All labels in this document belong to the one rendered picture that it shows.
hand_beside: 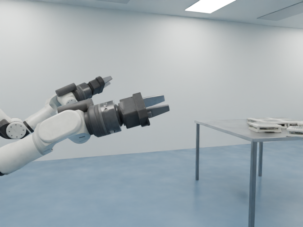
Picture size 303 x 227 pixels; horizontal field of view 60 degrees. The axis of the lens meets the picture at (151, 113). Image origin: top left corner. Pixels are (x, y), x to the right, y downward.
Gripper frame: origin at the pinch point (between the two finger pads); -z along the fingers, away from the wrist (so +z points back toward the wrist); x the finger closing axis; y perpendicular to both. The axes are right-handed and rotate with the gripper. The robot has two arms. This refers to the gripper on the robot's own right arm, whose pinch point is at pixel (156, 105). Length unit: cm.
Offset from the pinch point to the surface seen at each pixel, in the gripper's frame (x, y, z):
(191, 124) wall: 391, 335, -113
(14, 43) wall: 431, 82, 175
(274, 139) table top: 99, 135, -110
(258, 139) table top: 100, 131, -95
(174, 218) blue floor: 96, 203, -5
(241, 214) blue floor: 89, 221, -75
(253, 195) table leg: 77, 175, -79
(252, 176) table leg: 85, 160, -82
